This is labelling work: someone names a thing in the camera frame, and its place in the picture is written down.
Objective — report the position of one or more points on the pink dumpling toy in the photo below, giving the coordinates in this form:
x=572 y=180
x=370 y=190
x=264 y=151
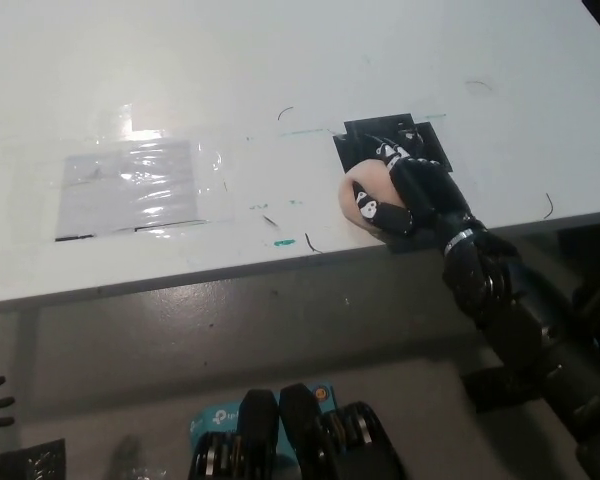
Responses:
x=367 y=187

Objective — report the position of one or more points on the black tape mask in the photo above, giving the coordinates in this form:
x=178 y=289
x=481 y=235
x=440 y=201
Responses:
x=360 y=137

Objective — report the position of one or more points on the clear plastic taped sheet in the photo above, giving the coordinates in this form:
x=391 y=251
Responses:
x=127 y=190

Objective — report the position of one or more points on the black tape floor patch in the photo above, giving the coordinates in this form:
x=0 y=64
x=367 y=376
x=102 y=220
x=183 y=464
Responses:
x=35 y=462
x=485 y=390

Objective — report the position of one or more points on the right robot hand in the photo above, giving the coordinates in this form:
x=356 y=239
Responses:
x=425 y=195

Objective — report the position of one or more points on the robot torso black teal blocks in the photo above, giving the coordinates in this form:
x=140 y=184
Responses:
x=290 y=440

